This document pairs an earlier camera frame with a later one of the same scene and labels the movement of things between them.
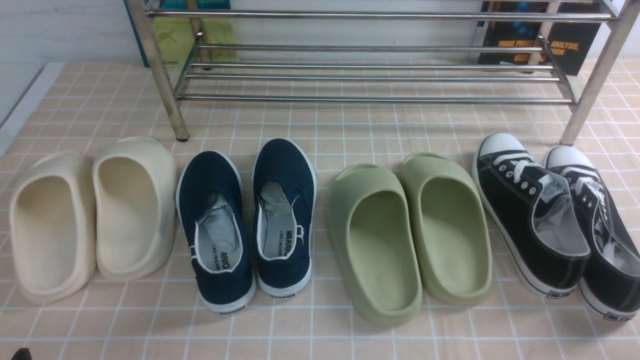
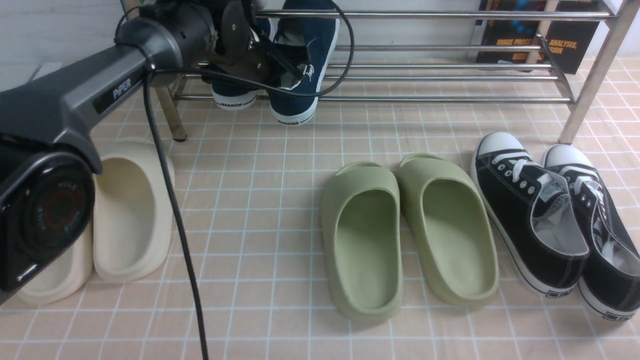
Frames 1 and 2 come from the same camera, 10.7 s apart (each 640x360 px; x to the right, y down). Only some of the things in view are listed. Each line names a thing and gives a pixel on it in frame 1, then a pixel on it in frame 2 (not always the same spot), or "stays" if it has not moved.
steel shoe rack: x=493 y=51 stays
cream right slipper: x=135 y=188 stays
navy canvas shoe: x=210 y=196 -> x=230 y=96
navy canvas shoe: x=285 y=191 -> x=318 y=34
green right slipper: x=450 y=229 stays
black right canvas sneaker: x=610 y=284 stays
